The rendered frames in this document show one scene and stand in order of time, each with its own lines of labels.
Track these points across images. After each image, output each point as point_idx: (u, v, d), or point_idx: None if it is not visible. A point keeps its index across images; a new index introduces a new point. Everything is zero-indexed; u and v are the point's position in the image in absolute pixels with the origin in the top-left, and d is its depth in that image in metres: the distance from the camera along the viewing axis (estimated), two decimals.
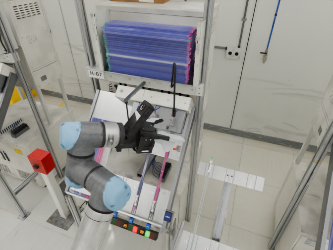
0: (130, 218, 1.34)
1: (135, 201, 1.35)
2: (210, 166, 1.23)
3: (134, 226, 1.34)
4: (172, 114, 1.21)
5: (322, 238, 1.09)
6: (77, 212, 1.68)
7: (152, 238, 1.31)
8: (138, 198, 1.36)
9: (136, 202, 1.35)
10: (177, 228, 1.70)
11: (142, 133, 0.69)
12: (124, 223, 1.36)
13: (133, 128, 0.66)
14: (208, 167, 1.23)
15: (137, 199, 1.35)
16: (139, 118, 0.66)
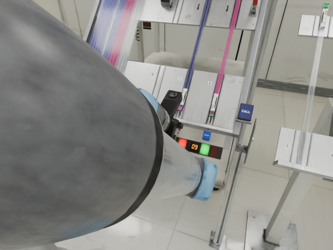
0: None
1: None
2: (325, 17, 0.69)
3: (181, 139, 0.80)
4: None
5: None
6: None
7: (214, 155, 0.76)
8: (186, 93, 0.81)
9: (184, 99, 0.80)
10: (230, 169, 1.15)
11: (174, 121, 0.64)
12: None
13: (172, 113, 0.62)
14: (322, 20, 0.69)
15: (185, 95, 0.81)
16: (177, 103, 0.63)
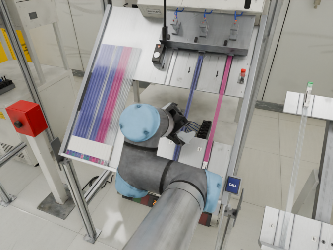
0: None
1: None
2: (309, 96, 0.71)
3: None
4: (245, 4, 0.69)
5: None
6: (78, 190, 1.16)
7: (203, 222, 0.79)
8: None
9: None
10: (222, 214, 1.18)
11: None
12: (154, 200, 0.84)
13: None
14: (306, 99, 0.71)
15: None
16: None
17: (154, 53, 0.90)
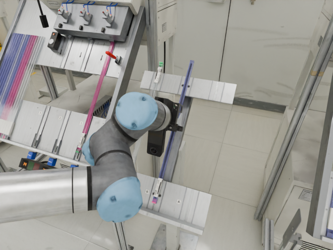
0: (50, 158, 0.94)
1: (155, 188, 0.74)
2: (158, 74, 0.83)
3: None
4: None
5: (324, 169, 0.69)
6: (1, 167, 1.28)
7: None
8: (161, 184, 0.74)
9: (158, 191, 0.74)
10: None
11: None
12: (43, 168, 0.96)
13: None
14: (156, 77, 0.83)
15: (160, 186, 0.74)
16: (147, 139, 0.64)
17: (49, 39, 1.02)
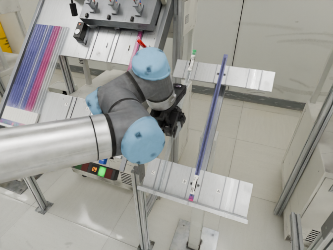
0: None
1: (192, 186, 0.72)
2: (192, 62, 0.81)
3: None
4: None
5: None
6: None
7: (108, 177, 0.89)
8: (197, 181, 0.72)
9: (195, 188, 0.72)
10: None
11: (178, 109, 0.65)
12: None
13: (177, 98, 0.63)
14: (190, 65, 0.81)
15: (196, 183, 0.72)
16: (182, 92, 0.66)
17: (76, 30, 1.00)
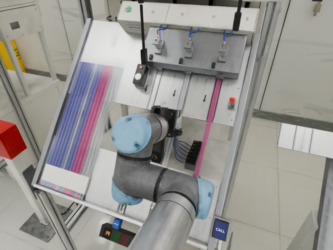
0: None
1: None
2: None
3: None
4: (233, 26, 0.60)
5: None
6: (57, 218, 1.07)
7: None
8: None
9: None
10: None
11: None
12: None
13: None
14: None
15: None
16: None
17: (136, 74, 0.81)
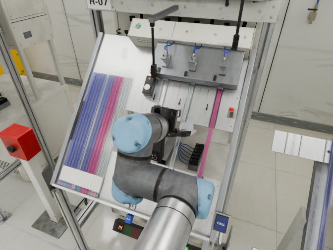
0: None
1: None
2: None
3: None
4: (232, 46, 0.70)
5: None
6: (70, 215, 1.17)
7: None
8: None
9: None
10: None
11: None
12: None
13: None
14: None
15: None
16: None
17: (145, 85, 0.90)
